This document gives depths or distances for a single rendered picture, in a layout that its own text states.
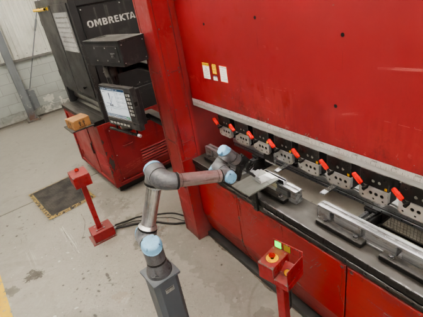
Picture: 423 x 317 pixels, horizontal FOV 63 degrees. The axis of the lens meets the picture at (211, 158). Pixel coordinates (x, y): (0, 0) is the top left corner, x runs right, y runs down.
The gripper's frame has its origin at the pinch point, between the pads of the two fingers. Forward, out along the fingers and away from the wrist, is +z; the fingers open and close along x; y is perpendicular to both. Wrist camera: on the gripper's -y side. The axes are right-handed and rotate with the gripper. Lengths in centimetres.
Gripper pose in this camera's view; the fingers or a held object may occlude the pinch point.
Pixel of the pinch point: (254, 177)
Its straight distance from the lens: 230.7
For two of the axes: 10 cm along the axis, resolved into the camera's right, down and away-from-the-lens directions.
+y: 5.8, -8.1, -0.4
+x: -4.5, -3.6, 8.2
